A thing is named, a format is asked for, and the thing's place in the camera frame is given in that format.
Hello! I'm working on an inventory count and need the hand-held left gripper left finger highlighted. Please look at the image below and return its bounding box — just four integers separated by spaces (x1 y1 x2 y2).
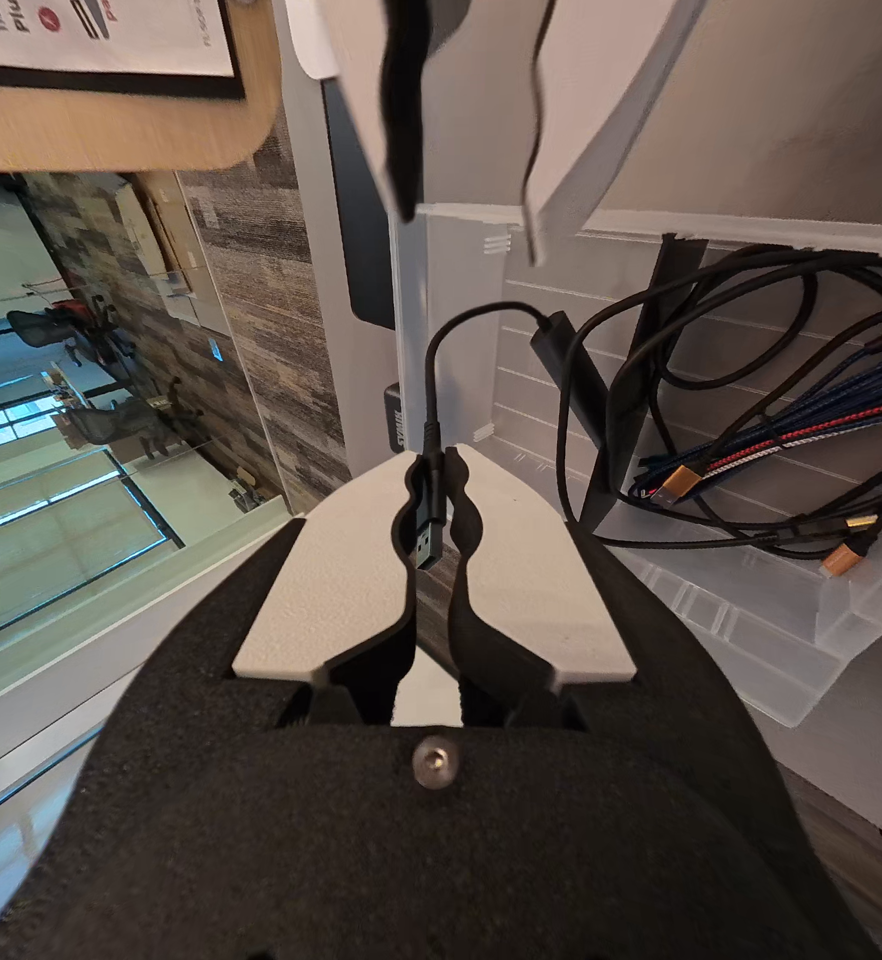
231 455 427 688

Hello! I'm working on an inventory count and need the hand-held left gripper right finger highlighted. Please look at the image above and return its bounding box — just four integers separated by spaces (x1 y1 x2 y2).
449 444 640 691

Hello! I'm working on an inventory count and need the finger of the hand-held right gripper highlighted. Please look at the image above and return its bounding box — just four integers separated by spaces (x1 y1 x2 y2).
314 0 430 226
521 0 707 271

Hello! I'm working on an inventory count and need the thin black cable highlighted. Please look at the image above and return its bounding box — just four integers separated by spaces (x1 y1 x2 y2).
411 300 580 574

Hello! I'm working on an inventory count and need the clear plastic bin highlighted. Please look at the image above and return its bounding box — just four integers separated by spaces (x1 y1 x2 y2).
389 203 882 732

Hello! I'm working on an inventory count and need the bundle of usb cables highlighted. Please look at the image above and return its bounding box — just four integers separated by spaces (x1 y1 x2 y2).
554 248 882 583

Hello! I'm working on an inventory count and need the blue braided usb cable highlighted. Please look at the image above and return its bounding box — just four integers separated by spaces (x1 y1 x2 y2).
636 353 882 489

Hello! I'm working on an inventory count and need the white stand base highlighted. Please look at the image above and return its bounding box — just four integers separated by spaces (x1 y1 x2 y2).
284 0 344 81

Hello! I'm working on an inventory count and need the black flat desk pad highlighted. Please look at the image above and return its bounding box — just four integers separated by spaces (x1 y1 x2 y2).
321 75 400 331

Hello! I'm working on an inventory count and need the black power station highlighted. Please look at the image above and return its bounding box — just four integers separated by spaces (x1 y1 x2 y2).
377 387 407 456

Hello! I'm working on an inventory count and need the instruction sheet on stand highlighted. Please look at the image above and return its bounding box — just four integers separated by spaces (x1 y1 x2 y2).
0 0 284 174

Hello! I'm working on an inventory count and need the large glass window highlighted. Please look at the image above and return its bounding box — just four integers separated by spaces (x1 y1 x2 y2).
0 323 292 901

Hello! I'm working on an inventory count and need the black office chair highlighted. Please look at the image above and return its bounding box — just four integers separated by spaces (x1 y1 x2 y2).
6 293 209 451

